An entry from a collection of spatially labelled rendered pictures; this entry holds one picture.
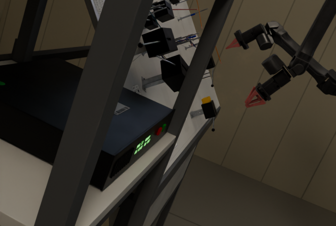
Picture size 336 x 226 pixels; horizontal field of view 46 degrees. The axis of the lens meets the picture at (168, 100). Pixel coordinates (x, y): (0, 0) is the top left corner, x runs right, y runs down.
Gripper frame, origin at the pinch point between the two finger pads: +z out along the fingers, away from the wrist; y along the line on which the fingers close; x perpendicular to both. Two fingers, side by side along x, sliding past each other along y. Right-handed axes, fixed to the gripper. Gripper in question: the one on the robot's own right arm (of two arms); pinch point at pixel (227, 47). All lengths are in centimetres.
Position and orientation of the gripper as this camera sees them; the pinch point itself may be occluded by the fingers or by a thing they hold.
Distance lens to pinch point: 202.6
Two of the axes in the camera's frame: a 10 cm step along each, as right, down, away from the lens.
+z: -8.3, 4.3, 3.7
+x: 3.0, -2.1, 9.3
